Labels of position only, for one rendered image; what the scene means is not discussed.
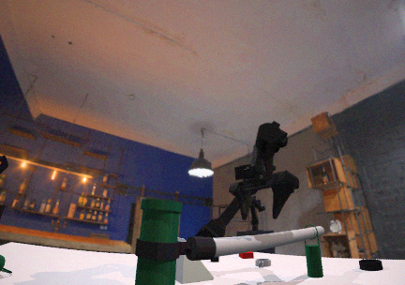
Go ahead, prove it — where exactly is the red block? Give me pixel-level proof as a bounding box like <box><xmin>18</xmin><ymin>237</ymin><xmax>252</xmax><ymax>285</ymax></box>
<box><xmin>239</xmin><ymin>251</ymin><xmax>254</xmax><ymax>259</ymax></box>

